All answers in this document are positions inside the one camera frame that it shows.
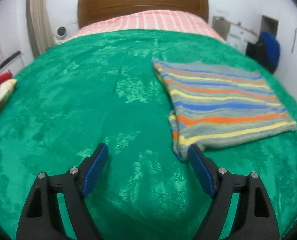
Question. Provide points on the striped knit sweater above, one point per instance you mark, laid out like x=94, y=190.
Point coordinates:
x=217, y=106

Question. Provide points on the black garment on chair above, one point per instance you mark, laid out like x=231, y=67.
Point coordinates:
x=258, y=52

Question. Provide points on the white desk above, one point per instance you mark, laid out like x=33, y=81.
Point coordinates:
x=235, y=35

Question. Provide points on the green bed cover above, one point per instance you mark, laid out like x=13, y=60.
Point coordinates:
x=102, y=88

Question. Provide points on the black item on sill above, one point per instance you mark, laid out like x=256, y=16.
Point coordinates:
x=9, y=59

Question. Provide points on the beige curtain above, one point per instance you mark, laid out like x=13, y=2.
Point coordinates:
x=39, y=29

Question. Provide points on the pink striped bed sheet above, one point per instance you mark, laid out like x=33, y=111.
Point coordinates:
x=169, y=20

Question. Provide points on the small white fan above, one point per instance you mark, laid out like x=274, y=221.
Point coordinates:
x=60, y=33

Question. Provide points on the brown wooden headboard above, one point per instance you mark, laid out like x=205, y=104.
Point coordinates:
x=93, y=11

